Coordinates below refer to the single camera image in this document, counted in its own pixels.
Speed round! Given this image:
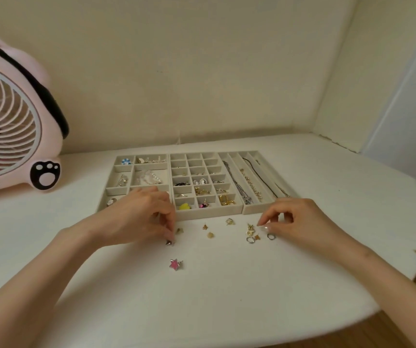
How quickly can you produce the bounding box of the person's left hand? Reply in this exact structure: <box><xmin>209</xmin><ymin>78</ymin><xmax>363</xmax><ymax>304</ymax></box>
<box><xmin>84</xmin><ymin>186</ymin><xmax>178</xmax><ymax>247</ymax></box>

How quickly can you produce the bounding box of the person's right hand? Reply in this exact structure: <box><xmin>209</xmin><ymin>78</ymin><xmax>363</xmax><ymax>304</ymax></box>
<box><xmin>257</xmin><ymin>197</ymin><xmax>366</xmax><ymax>263</ymax></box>

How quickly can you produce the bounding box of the grey bracelet tray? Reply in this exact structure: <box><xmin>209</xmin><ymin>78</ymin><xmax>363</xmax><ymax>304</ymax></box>
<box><xmin>97</xmin><ymin>154</ymin><xmax>174</xmax><ymax>214</ymax></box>

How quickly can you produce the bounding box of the white pearl bead bracelet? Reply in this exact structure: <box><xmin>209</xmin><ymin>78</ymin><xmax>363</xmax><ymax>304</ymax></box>
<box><xmin>135</xmin><ymin>170</ymin><xmax>162</xmax><ymax>185</ymax></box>

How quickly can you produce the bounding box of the grey necklace tray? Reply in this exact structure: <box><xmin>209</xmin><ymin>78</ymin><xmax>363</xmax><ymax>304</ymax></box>
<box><xmin>218</xmin><ymin>150</ymin><xmax>301</xmax><ymax>216</ymax></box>

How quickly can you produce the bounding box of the brown cord necklace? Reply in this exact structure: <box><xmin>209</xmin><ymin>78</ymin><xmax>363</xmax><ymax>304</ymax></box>
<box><xmin>243</xmin><ymin>157</ymin><xmax>279</xmax><ymax>199</ymax></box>

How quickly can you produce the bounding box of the small pearl bead necklace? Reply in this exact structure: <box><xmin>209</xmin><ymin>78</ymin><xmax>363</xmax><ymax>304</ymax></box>
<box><xmin>239</xmin><ymin>169</ymin><xmax>263</xmax><ymax>203</ymax></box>

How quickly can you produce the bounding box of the pile of mixed jewelry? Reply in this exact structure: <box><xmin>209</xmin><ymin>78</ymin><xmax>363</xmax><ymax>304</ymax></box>
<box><xmin>164</xmin><ymin>217</ymin><xmax>277</xmax><ymax>272</ymax></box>

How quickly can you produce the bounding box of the grey earring grid tray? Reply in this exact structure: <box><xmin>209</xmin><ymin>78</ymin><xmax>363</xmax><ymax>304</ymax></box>
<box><xmin>169</xmin><ymin>152</ymin><xmax>245</xmax><ymax>220</ymax></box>

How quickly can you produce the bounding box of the silver chain necklace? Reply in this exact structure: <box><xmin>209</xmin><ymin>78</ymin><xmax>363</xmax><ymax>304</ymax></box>
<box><xmin>222</xmin><ymin>161</ymin><xmax>254</xmax><ymax>205</ymax></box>

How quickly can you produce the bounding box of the person's right forearm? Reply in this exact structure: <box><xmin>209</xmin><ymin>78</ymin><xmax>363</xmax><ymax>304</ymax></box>
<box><xmin>352</xmin><ymin>246</ymin><xmax>416</xmax><ymax>348</ymax></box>

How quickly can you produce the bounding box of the person's left forearm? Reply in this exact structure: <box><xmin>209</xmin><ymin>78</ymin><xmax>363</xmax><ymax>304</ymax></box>
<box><xmin>0</xmin><ymin>228</ymin><xmax>103</xmax><ymax>348</ymax></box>

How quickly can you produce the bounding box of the white table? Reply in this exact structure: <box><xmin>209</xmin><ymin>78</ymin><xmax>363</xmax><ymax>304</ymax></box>
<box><xmin>0</xmin><ymin>133</ymin><xmax>416</xmax><ymax>348</ymax></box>

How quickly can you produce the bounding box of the white door panel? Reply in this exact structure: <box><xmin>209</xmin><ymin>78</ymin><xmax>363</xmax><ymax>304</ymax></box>
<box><xmin>362</xmin><ymin>17</ymin><xmax>416</xmax><ymax>182</ymax></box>

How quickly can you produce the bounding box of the pink animal-shaped desk fan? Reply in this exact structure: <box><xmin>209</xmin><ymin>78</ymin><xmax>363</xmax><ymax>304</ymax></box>
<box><xmin>0</xmin><ymin>23</ymin><xmax>70</xmax><ymax>195</ymax></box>

